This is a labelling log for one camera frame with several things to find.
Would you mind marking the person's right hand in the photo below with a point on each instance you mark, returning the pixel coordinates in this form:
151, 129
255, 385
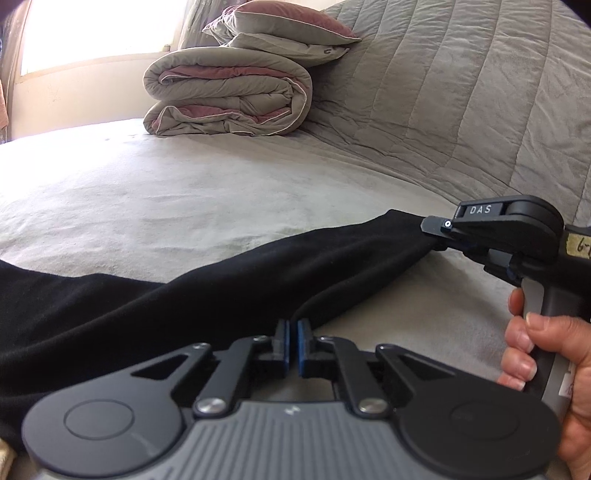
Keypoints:
577, 438

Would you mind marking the beige black-sleeved bear sweatshirt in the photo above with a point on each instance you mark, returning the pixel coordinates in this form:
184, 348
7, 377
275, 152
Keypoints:
184, 304

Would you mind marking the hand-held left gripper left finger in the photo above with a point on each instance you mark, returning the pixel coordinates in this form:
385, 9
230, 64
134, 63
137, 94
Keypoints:
285, 341

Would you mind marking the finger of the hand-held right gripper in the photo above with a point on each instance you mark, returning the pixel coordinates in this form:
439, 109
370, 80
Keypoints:
508, 274
480, 230

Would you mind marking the pink grey pillow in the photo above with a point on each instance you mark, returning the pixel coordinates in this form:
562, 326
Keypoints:
286, 18

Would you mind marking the grey bed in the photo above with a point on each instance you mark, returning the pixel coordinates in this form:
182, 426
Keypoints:
184, 194

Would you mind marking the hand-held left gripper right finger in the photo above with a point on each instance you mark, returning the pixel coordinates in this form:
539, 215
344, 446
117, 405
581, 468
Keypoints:
302, 344

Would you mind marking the grey quilted headboard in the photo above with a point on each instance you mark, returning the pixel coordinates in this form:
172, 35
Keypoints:
461, 92

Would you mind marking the grey patterned curtain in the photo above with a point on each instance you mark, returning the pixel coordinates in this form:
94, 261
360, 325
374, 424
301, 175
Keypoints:
194, 23
4, 106

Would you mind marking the grey pink folded duvet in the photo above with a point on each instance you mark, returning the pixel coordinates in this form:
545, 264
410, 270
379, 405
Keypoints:
221, 92

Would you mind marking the window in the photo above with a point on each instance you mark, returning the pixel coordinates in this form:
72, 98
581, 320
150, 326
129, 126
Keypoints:
92, 32

